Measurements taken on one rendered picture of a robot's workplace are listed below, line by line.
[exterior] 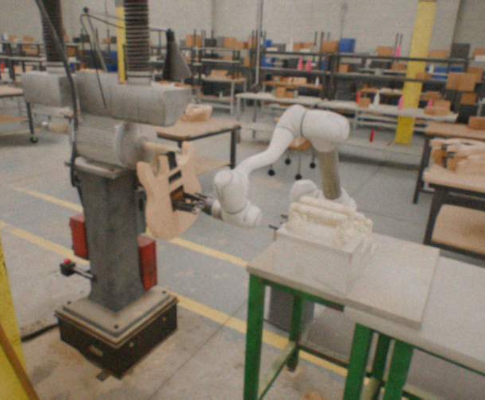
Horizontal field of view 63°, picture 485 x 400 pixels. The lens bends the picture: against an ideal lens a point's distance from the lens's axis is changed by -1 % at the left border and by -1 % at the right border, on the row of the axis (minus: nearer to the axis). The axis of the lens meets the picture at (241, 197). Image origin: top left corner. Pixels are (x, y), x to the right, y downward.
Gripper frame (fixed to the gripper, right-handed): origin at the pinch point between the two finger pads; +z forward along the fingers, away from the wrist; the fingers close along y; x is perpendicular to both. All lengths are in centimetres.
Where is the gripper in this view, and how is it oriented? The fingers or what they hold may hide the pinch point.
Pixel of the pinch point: (178, 198)
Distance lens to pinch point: 181.2
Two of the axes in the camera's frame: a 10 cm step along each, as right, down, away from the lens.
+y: 5.1, -4.4, 7.4
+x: -0.6, -8.8, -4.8
